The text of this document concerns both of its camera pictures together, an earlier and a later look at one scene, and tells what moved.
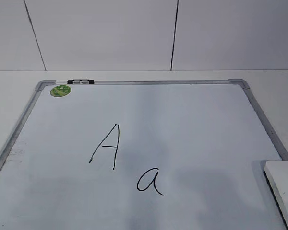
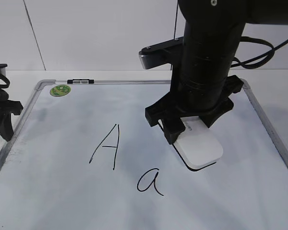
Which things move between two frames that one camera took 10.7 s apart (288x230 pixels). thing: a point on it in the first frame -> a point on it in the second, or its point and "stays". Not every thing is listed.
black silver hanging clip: (87, 81) stays
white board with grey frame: (138, 154) stays
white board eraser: (282, 176) -> (198, 146)
